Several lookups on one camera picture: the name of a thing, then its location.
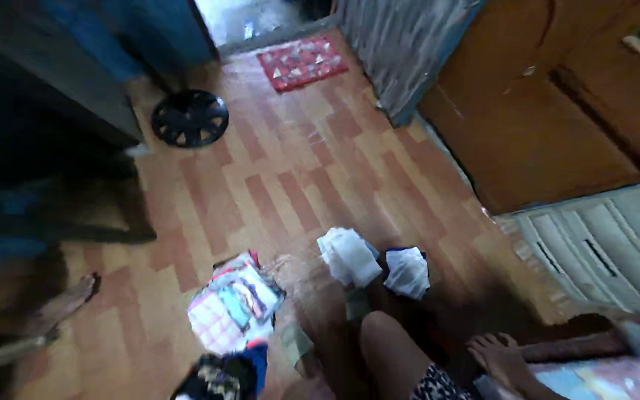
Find white folded cloth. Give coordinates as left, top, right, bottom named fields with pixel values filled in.
left=317, top=227, right=383, bottom=289

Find olive green cloth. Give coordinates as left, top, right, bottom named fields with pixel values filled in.
left=345, top=287, right=372, bottom=322

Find red patterned doormat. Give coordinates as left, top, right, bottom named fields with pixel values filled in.
left=257, top=36, right=350, bottom=94

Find pale green cloth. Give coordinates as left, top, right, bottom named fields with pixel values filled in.
left=280, top=322, right=315, bottom=369

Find pile of folded clothes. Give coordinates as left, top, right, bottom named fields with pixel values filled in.
left=187, top=250, right=287, bottom=356

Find black round fan base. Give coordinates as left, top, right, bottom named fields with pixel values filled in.
left=151, top=89, right=230, bottom=149

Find person's legs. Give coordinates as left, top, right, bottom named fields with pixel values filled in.
left=280, top=311, right=473, bottom=400

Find grey streaked door panel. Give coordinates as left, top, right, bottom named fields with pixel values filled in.
left=336, top=0, right=487, bottom=129

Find black patterned garment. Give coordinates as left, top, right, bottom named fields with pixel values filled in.
left=170, top=353, right=260, bottom=400

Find brown wooden door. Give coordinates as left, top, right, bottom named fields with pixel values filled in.
left=418, top=0, right=640, bottom=216

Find blue curtain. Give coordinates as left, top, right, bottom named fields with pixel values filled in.
left=39, top=0, right=219, bottom=82

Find grey cabinet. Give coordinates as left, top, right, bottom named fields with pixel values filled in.
left=0, top=0, right=144, bottom=151

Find cream slatted panel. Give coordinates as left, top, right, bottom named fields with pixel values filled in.
left=511, top=176, right=640, bottom=319

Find dark furniture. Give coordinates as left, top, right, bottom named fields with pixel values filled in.
left=0, top=47, right=157, bottom=245

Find pastel floral cloth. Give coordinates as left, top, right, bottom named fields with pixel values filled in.
left=528, top=356, right=640, bottom=400

